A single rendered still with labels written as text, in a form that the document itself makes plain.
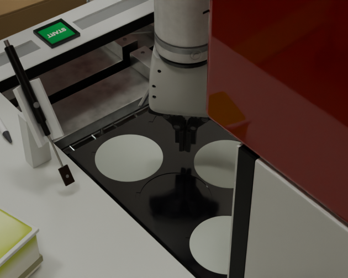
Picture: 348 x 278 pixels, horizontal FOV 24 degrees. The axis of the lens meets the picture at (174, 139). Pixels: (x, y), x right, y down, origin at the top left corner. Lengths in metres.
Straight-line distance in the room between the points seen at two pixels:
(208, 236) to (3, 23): 0.62
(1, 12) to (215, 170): 0.54
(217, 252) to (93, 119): 0.34
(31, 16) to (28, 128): 0.51
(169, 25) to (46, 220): 0.29
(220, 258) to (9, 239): 0.29
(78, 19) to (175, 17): 0.42
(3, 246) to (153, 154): 0.35
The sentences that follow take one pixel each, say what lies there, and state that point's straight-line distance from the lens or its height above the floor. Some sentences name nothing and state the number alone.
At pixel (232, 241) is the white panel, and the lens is 0.84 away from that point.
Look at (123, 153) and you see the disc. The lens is 1.20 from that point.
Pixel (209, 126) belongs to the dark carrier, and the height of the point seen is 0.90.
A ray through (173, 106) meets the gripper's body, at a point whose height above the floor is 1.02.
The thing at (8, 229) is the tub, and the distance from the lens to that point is 0.94.
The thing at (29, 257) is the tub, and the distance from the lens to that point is 0.95.
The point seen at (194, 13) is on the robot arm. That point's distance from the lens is 0.97.
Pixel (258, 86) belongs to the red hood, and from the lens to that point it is 0.68.
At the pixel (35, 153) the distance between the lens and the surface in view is 1.08.
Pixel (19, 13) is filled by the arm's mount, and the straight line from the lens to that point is 1.51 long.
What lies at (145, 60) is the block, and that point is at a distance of 1.36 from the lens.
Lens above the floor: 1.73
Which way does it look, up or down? 43 degrees down
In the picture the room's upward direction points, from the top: straight up
